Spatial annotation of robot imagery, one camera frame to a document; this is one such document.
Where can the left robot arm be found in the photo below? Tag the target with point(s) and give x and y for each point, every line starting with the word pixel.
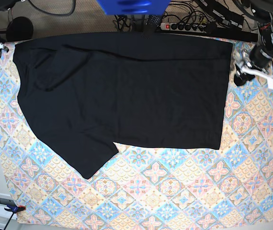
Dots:
pixel 262 14

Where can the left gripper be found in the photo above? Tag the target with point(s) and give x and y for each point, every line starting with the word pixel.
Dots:
pixel 258 58

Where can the white power strip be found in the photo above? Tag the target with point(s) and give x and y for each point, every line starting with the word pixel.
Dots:
pixel 183 27

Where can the blue clamp lower left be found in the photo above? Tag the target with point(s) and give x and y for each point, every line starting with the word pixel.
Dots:
pixel 14 209

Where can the black round stand base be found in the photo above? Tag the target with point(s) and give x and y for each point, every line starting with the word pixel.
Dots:
pixel 21 28

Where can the black perforated bracket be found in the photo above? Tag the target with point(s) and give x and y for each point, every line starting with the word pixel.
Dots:
pixel 152 23

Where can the black T-shirt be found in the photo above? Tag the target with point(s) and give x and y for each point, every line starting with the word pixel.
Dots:
pixel 83 93

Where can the patterned tablecloth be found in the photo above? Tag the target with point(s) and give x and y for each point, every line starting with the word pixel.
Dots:
pixel 145 189

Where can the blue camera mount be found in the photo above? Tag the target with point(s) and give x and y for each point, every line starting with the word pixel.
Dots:
pixel 137 7

